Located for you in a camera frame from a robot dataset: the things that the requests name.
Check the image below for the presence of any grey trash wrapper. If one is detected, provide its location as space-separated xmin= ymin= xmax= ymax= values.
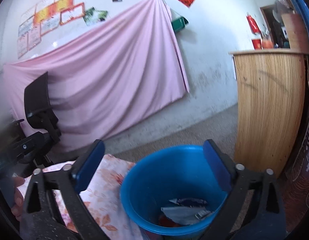
xmin=161 ymin=206 xmax=214 ymax=225

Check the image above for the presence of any person left hand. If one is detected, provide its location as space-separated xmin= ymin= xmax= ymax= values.
xmin=11 ymin=176 xmax=25 ymax=221

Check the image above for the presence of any black office chair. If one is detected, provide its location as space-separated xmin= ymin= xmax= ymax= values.
xmin=12 ymin=72 xmax=61 ymax=166

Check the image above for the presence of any dark foil wrapper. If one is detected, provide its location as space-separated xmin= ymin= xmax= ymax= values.
xmin=169 ymin=198 xmax=208 ymax=207

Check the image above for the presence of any pink floral bedsheet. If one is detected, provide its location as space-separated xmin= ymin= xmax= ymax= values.
xmin=18 ymin=154 xmax=145 ymax=240

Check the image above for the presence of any blue plastic bucket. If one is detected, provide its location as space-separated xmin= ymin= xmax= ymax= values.
xmin=120 ymin=145 xmax=228 ymax=239

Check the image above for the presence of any wooden cabinet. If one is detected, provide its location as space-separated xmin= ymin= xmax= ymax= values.
xmin=231 ymin=14 xmax=309 ymax=176

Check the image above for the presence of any red cup on cabinet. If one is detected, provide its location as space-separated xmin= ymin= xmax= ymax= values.
xmin=252 ymin=38 xmax=262 ymax=50

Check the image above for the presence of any orange cup on cabinet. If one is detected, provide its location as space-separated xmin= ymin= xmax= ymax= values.
xmin=261 ymin=38 xmax=273 ymax=49

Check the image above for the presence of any red hanging bag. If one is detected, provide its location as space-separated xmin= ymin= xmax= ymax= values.
xmin=246 ymin=13 xmax=260 ymax=34

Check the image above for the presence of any pink wall sheet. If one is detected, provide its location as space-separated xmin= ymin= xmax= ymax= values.
xmin=3 ymin=0 xmax=189 ymax=153

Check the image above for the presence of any wall certificates cluster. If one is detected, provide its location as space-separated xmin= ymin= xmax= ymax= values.
xmin=17 ymin=0 xmax=88 ymax=58

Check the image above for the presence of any green photo on wall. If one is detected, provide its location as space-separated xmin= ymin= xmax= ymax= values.
xmin=83 ymin=7 xmax=108 ymax=26

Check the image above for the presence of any green wall basket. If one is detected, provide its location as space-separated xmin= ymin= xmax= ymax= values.
xmin=171 ymin=16 xmax=189 ymax=33

